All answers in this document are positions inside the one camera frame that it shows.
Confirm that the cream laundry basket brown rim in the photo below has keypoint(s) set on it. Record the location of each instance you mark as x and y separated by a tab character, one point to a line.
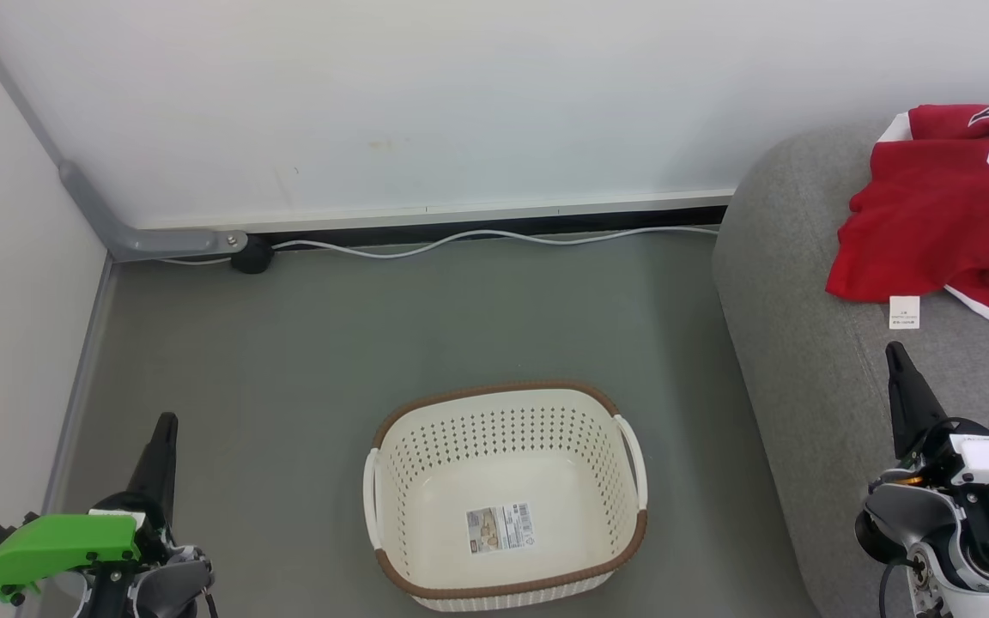
460	429

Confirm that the grey fabric sofa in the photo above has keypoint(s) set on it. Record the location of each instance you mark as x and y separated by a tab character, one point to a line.
795	283

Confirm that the paper label sticker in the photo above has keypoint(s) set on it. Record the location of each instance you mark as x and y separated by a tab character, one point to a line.
500	528

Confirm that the grey metal partition bracket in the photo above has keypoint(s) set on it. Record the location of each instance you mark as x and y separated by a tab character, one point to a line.
142	242

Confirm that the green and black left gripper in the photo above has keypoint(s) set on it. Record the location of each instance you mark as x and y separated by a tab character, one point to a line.
57	545

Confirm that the red basketball jersey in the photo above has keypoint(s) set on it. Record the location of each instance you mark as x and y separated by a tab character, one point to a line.
932	223

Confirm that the grey side panel trim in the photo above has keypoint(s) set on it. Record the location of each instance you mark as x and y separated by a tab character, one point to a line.
82	378

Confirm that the black round partition foot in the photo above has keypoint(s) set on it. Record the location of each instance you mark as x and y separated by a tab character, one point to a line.
251	256

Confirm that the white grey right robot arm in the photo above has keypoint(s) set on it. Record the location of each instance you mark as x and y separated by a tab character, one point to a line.
932	524

